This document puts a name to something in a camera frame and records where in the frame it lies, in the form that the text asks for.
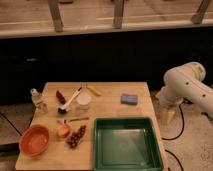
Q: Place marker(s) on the orange bowl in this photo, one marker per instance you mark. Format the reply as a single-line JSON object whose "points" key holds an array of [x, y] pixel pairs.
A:
{"points": [[34, 140]]}

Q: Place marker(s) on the wooden post middle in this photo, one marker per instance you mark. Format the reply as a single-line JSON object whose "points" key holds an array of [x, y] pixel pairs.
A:
{"points": [[118, 13]]}

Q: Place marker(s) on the clear plastic bottle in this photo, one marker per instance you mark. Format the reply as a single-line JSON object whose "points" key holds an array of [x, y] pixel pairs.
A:
{"points": [[38, 101]]}

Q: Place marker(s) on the blue-grey sponge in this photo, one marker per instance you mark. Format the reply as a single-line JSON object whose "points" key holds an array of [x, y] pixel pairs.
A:
{"points": [[129, 99]]}

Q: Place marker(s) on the metal spoon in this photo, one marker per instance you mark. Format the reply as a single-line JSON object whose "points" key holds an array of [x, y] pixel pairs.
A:
{"points": [[66, 121]]}

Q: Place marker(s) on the wooden post right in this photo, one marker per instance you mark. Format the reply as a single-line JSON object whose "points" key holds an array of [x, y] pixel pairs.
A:
{"points": [[197, 18]]}

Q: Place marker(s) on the green plastic tray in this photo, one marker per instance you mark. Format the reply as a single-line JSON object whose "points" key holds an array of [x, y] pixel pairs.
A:
{"points": [[126, 144]]}

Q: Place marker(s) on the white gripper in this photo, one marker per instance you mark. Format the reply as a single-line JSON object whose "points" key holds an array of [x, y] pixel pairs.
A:
{"points": [[168, 100]]}

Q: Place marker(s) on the wooden post left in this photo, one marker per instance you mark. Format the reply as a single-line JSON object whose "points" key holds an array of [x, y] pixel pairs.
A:
{"points": [[55, 14]]}

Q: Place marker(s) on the wooden post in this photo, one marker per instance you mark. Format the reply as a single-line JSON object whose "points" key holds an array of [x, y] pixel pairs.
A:
{"points": [[197, 18], [118, 13], [55, 14]]}

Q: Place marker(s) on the purple grape bunch toy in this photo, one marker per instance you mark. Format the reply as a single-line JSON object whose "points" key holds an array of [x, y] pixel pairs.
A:
{"points": [[75, 137]]}

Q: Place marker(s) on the white plastic cup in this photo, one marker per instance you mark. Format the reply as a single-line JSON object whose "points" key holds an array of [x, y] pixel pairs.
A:
{"points": [[84, 100]]}

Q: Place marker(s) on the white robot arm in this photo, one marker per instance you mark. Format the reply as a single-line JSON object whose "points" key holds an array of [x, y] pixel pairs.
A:
{"points": [[185, 82]]}

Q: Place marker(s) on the dark red sausage toy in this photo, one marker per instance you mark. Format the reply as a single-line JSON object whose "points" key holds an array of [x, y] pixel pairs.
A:
{"points": [[60, 97]]}

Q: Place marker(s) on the yellow banana toy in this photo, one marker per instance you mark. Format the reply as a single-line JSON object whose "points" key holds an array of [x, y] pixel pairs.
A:
{"points": [[93, 90]]}

